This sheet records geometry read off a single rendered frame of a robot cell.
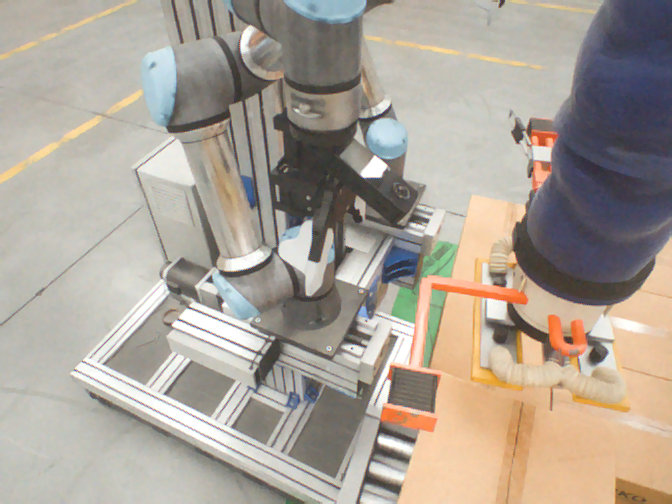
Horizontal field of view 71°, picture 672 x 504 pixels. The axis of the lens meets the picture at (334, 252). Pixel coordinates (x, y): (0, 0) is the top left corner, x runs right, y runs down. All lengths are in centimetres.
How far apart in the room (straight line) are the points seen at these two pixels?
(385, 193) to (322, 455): 149
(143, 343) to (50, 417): 51
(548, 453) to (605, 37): 82
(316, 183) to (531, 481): 83
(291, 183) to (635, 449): 147
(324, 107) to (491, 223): 186
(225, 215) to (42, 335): 200
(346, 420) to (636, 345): 109
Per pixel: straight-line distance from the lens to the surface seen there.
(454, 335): 180
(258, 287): 97
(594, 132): 74
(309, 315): 112
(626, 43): 71
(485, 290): 97
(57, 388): 259
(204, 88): 86
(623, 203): 79
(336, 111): 47
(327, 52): 44
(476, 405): 119
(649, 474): 177
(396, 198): 51
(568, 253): 84
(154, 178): 136
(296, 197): 55
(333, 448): 191
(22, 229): 352
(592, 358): 109
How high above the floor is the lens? 197
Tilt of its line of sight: 45 degrees down
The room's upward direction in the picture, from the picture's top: straight up
